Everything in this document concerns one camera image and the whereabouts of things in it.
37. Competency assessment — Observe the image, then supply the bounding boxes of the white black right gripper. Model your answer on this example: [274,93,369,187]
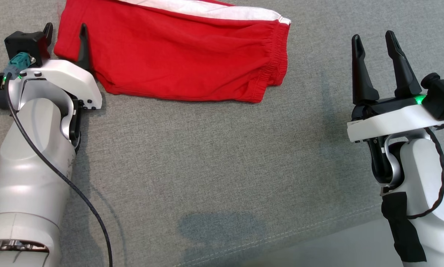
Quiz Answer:
[347,30,444,143]

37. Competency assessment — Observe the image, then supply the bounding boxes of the black tape strip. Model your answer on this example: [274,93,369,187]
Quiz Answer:
[381,192,427,263]

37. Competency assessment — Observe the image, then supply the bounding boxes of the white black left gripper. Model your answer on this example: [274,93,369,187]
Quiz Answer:
[0,22,103,112]

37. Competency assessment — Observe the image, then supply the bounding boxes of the red shorts with white stripe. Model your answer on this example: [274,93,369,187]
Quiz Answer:
[54,0,292,103]

